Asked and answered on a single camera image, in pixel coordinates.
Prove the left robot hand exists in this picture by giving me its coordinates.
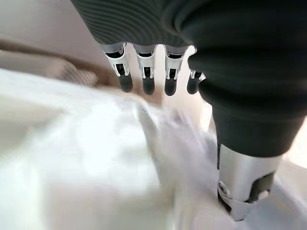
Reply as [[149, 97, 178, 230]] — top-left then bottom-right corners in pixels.
[[70, 0, 307, 222]]

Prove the white bed sheet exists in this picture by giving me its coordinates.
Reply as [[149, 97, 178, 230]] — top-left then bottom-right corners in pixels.
[[0, 68, 307, 230]]

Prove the beige knitted blanket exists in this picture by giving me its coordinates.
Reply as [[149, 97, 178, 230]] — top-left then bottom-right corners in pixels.
[[0, 38, 120, 88]]

